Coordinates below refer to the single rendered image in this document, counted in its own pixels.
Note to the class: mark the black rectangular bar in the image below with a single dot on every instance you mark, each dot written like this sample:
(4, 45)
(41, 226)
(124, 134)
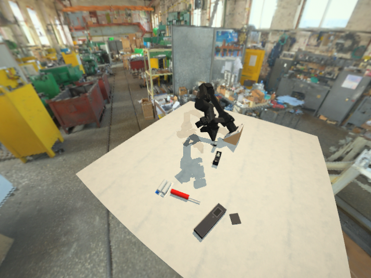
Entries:
(210, 220)

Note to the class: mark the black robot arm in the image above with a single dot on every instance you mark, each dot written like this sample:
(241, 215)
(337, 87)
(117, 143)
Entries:
(206, 95)

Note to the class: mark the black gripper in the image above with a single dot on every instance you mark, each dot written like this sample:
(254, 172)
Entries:
(212, 127)

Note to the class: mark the red-handled screwdriver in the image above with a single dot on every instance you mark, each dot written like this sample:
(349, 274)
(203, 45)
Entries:
(177, 193)

